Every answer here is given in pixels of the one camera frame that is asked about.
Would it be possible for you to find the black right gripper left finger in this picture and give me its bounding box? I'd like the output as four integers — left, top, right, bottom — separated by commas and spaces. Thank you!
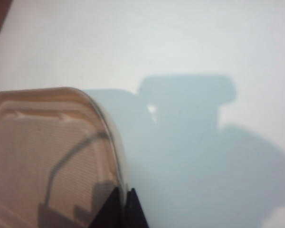
89, 187, 122, 228

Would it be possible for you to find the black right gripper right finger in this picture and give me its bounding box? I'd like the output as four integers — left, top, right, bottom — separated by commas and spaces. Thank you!
125, 188, 150, 228

